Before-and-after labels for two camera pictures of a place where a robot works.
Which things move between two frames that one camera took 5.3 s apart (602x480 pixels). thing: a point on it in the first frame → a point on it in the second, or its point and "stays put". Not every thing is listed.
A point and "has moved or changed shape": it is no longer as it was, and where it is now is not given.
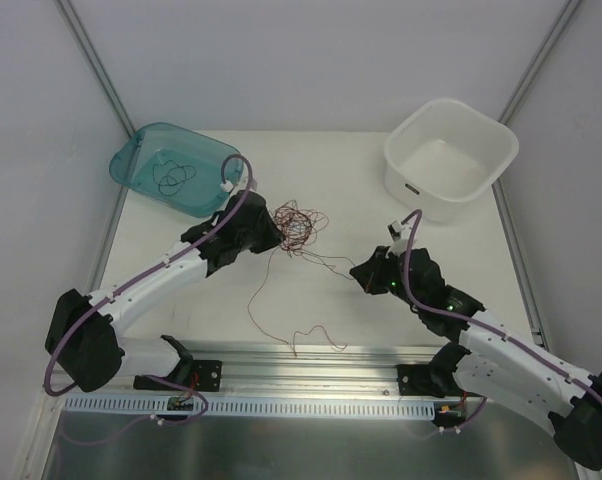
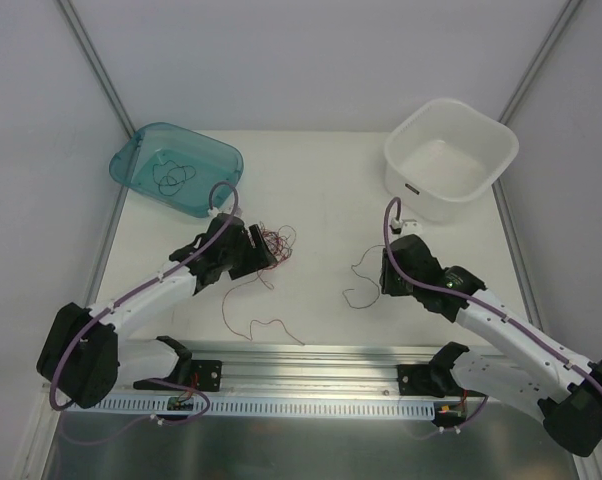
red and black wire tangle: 297,228 has moved or changed shape
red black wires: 296,332 → 250,336
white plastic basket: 441,156 stays put
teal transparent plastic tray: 177,168 stays put
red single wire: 319,259 → 364,278
